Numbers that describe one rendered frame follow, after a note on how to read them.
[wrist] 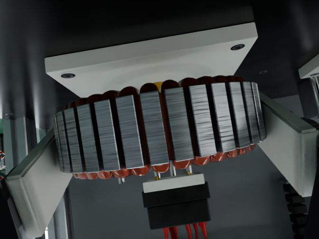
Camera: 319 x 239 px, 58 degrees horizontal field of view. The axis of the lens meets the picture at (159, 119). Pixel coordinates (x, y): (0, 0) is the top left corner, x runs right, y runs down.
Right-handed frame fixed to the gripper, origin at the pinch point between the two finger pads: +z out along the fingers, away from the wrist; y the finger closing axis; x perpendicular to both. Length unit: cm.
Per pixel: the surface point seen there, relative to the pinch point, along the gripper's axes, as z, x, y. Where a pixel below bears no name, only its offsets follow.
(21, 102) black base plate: 14.2, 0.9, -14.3
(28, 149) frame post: 18.2, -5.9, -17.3
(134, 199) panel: 28.2, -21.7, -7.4
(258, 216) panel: 25.5, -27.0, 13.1
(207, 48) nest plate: 5.4, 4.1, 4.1
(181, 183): 9.3, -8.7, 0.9
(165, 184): 9.4, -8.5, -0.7
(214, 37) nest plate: 5.3, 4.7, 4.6
